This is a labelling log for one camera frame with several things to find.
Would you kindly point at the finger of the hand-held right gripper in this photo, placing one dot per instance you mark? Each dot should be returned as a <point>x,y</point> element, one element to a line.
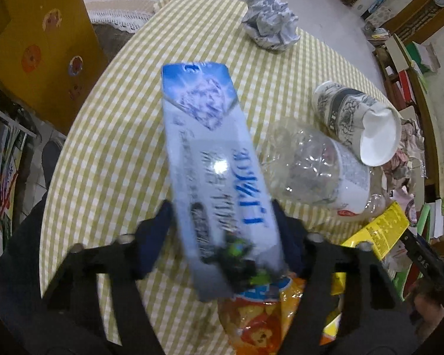
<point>423,257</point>

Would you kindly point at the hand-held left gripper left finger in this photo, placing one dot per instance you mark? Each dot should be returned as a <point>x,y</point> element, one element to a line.
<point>158,237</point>

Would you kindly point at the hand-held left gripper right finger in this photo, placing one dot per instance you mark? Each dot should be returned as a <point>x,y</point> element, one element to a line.
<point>289,237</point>

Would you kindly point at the green and red basket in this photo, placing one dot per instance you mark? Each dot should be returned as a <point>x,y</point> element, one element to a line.
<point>427,218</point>

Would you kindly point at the yellow snack packet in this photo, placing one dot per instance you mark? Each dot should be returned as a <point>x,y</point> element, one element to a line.
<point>384,229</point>

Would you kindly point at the clear plastic bottle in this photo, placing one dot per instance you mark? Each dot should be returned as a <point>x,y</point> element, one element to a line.
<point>318,170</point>

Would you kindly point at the blue and white carton box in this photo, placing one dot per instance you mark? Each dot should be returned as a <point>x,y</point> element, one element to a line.
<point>207,155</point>

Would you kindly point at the orange snack bag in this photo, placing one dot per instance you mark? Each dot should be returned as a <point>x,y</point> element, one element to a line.
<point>259,325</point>

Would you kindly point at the yellow checked tablecloth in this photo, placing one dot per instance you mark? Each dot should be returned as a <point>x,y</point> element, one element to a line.
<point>114,137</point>

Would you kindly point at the crumpled pink paper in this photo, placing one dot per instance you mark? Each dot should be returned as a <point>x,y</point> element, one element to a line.
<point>407,148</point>

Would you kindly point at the printed paper cup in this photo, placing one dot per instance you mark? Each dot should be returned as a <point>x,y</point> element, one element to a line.
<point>340,107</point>

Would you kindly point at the wooden TV cabinet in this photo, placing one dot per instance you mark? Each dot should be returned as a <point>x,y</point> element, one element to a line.
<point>425,111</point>

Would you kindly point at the red box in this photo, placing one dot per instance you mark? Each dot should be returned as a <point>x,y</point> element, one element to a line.
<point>401,87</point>

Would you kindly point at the green and white box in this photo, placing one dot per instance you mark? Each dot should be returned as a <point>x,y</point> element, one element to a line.
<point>423,55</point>

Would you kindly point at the crumpled newspaper ball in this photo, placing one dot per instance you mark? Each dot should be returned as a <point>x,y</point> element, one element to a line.
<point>270,18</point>

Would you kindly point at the yellow cardboard box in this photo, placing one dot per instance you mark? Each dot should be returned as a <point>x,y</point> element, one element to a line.
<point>33,26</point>

